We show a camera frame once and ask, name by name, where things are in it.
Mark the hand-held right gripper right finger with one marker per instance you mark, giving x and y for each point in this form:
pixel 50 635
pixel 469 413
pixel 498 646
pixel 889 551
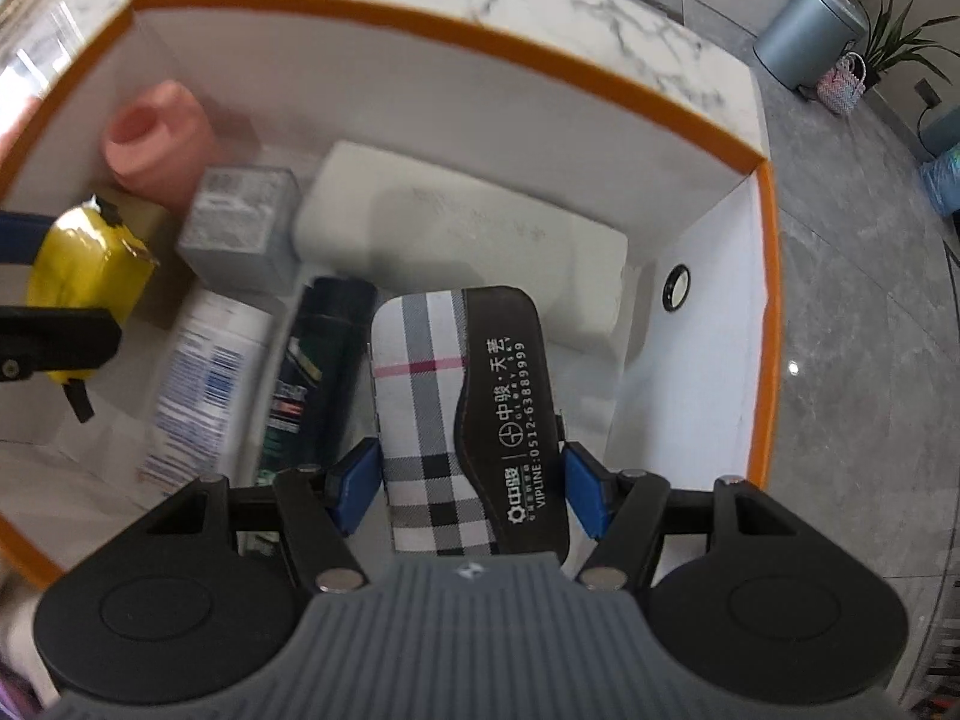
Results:
pixel 585 491

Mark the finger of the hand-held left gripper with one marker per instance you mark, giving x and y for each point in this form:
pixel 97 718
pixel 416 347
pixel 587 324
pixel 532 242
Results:
pixel 52 341
pixel 22 240

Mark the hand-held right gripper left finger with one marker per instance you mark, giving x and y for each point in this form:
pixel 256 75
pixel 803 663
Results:
pixel 356 481

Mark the yellow tape measure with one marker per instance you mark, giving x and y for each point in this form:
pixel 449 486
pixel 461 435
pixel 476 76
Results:
pixel 82 277

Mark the plaid glasses case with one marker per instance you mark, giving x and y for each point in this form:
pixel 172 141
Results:
pixel 450 420

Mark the black bottle green label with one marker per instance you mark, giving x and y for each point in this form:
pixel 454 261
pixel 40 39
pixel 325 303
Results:
pixel 315 375

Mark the white lotion tube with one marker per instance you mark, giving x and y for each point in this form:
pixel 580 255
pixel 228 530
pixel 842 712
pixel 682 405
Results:
pixel 214 382

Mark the pink pump bottle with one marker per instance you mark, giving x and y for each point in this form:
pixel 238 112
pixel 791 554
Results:
pixel 161 142

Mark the grey cardboard box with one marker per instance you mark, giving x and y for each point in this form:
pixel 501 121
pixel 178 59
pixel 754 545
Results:
pixel 236 225

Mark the orange storage box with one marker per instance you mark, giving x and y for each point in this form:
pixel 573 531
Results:
pixel 525 112

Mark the light blue bag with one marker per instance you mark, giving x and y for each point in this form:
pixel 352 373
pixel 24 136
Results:
pixel 943 184

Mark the woven basket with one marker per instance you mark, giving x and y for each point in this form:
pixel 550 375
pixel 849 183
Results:
pixel 841 86

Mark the grey trash can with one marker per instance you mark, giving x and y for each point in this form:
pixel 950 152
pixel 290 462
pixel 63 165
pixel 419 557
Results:
pixel 810 30

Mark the green potted plant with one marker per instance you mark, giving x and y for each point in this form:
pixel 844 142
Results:
pixel 896 30

